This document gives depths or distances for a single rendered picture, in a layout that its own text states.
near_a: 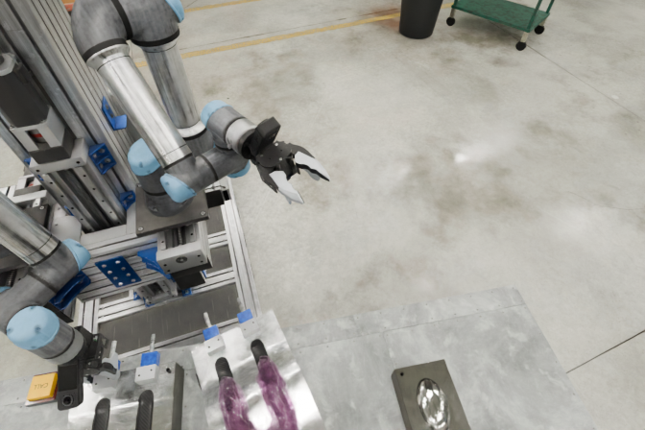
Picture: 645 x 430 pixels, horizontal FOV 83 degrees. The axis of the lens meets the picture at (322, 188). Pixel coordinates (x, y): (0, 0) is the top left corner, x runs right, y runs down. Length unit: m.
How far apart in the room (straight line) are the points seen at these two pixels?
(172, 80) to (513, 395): 1.28
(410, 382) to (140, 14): 1.13
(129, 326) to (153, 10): 1.54
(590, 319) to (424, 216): 1.05
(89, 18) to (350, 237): 1.86
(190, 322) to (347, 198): 1.28
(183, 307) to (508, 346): 1.45
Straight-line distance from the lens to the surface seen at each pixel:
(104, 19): 0.93
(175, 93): 1.08
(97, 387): 1.24
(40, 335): 0.96
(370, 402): 1.21
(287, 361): 1.14
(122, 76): 0.91
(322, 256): 2.29
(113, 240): 1.41
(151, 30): 0.98
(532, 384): 1.35
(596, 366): 2.47
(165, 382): 1.19
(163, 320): 2.05
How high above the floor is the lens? 1.98
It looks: 49 degrees down
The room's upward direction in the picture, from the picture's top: straight up
